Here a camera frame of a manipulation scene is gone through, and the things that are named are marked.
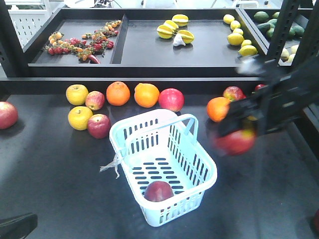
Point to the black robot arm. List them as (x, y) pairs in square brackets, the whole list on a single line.
[(306, 74)]

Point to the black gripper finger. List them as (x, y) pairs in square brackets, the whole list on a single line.
[(18, 227)]

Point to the row of lemons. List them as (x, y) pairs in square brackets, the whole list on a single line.
[(236, 37)]

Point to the red apple far corner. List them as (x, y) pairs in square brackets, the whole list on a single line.
[(8, 115)]

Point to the yellow starfruit left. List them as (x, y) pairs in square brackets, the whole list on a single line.
[(165, 32)]

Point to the orange left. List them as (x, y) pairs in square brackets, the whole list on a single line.
[(117, 93)]

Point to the white garlic bulb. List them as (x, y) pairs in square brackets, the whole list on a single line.
[(178, 41)]

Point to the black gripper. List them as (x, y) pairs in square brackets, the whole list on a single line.
[(269, 109)]

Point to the black upper display shelf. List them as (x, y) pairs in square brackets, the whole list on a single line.
[(138, 50)]

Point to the pale yellow melons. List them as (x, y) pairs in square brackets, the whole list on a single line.
[(289, 53)]

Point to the yellow starfruit top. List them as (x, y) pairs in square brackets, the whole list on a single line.
[(180, 19)]

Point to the yellow starfruit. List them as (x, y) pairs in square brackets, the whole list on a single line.
[(180, 19), (171, 24), (165, 32), (187, 36)]

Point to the red apple behind pear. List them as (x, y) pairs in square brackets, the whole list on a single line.
[(233, 93)]

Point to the yellow starfruit middle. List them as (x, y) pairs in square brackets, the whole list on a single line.
[(171, 24)]

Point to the cherry tomato vine pile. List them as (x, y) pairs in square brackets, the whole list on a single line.
[(88, 46)]

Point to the yellow pear front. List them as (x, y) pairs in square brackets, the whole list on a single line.
[(78, 117)]

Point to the orange with knob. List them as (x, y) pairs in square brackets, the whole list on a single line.
[(217, 108)]

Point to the yellow starfruit right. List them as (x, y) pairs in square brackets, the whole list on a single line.
[(187, 36)]

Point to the light blue plastic basket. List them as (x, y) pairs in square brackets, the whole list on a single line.
[(159, 145)]

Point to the dark red apple left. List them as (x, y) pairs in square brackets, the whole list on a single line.
[(99, 126)]

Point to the bright red apple middle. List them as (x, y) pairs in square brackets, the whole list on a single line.
[(171, 99)]

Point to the small pink-red apple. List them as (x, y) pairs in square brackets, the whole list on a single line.
[(95, 100)]

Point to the red bell pepper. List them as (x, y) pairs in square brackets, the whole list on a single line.
[(259, 86)]

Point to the yellow pear back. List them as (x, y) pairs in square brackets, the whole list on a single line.
[(76, 94)]

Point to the yellow pear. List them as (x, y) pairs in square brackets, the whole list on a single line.
[(76, 94), (78, 117)]

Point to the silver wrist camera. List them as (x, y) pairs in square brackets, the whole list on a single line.
[(252, 66)]

